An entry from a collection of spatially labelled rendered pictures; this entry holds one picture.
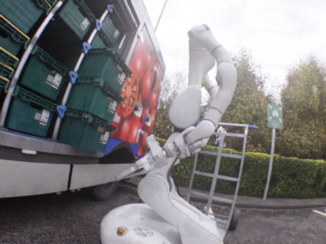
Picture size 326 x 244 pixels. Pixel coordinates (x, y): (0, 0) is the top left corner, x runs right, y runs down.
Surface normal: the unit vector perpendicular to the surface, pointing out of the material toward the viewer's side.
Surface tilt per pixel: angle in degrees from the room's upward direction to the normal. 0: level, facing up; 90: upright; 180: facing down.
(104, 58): 93
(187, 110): 90
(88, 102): 90
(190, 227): 89
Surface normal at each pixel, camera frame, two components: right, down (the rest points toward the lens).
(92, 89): -0.20, -0.18
